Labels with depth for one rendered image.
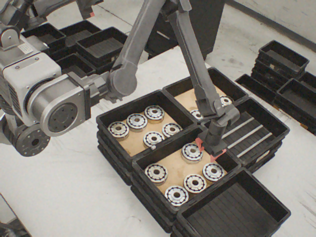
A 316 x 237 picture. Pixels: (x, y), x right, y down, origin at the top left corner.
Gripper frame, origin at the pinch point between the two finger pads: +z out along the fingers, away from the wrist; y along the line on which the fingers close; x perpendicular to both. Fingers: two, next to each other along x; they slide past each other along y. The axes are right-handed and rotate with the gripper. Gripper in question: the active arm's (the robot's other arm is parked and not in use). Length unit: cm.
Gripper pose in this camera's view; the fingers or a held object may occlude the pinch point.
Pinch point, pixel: (207, 155)
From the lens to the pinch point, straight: 129.7
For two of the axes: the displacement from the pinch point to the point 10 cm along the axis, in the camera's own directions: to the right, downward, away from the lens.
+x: -7.9, 3.7, -5.0
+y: -6.0, -6.2, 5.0
